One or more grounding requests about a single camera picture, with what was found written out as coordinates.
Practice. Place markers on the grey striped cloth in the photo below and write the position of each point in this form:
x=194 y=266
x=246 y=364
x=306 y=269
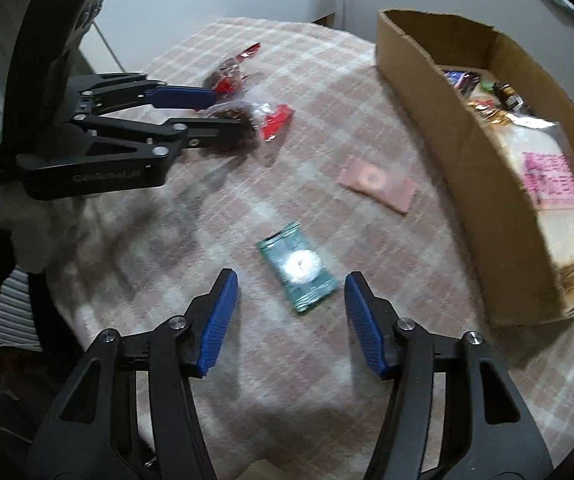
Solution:
x=14 y=310

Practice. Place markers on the red dark snack packet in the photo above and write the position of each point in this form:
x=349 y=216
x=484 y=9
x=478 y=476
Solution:
x=272 y=122
x=227 y=75

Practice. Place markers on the brown cardboard box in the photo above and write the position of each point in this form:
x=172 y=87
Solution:
x=467 y=160

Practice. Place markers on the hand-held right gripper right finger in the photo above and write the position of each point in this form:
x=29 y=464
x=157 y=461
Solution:
x=364 y=325

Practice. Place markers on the green snack packet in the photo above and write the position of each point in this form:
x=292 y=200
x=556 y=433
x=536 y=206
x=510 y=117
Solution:
x=297 y=267

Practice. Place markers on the gold snack packet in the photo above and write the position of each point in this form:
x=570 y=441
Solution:
x=487 y=112

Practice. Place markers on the pink snack packet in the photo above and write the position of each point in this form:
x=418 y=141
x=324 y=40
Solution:
x=377 y=182

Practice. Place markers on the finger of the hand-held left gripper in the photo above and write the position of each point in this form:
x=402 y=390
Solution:
x=187 y=97
x=217 y=132

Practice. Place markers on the blue red snack bar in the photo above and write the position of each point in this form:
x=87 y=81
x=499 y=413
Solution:
x=457 y=80

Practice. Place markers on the clear bag pink label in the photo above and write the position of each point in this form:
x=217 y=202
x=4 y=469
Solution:
x=552 y=180

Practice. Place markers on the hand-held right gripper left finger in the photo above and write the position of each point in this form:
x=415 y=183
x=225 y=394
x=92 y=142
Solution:
x=217 y=330

